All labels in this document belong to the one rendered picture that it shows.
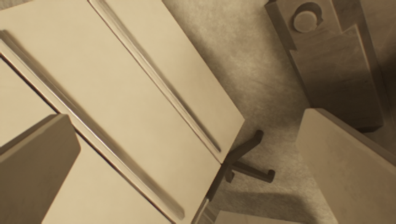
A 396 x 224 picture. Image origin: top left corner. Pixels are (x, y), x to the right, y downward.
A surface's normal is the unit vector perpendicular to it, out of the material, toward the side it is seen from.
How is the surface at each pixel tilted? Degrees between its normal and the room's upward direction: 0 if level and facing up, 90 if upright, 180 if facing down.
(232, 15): 0
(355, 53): 0
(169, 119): 90
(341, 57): 0
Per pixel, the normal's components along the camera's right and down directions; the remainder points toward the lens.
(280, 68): -0.48, 0.62
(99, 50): 0.65, -0.22
